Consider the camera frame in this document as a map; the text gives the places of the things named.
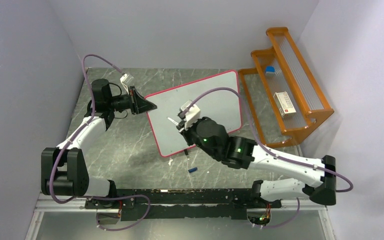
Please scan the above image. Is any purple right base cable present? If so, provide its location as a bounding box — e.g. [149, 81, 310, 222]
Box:
[251, 198, 301, 230]

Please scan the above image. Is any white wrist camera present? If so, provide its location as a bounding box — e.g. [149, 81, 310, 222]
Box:
[178, 100, 201, 128]
[119, 73, 134, 95]

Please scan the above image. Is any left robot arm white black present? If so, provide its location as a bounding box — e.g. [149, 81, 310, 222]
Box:
[41, 78, 157, 208]

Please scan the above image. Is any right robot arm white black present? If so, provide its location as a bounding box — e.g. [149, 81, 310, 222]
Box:
[176, 117, 337, 207]

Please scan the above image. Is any white red small box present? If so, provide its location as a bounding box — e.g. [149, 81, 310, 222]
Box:
[273, 91, 297, 118]

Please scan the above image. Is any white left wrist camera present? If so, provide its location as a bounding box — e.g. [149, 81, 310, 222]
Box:
[119, 73, 134, 95]

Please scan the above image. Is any orange wooden tiered rack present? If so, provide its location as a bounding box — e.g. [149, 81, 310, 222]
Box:
[238, 27, 334, 148]

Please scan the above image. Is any blue eraser on rack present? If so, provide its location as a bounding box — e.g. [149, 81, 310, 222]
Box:
[264, 65, 276, 78]

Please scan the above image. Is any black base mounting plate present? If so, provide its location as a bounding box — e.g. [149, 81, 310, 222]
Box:
[84, 188, 282, 221]

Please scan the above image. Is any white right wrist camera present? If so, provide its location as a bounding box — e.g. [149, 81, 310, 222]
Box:
[178, 100, 201, 128]

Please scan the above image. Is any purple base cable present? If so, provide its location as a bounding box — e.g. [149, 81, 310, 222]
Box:
[251, 198, 301, 230]
[94, 198, 151, 232]

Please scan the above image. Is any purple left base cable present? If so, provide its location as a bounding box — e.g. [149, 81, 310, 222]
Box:
[94, 198, 151, 232]

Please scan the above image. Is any pink framed whiteboard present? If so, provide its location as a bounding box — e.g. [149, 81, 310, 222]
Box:
[145, 70, 243, 157]

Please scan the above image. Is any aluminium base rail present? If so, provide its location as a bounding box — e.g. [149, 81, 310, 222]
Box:
[34, 192, 328, 213]

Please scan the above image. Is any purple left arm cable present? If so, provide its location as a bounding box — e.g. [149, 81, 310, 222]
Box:
[46, 54, 151, 205]

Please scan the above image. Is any blue marker cap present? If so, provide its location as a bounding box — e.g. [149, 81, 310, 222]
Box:
[188, 167, 198, 173]

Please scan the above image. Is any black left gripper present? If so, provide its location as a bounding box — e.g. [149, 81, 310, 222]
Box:
[108, 86, 157, 116]

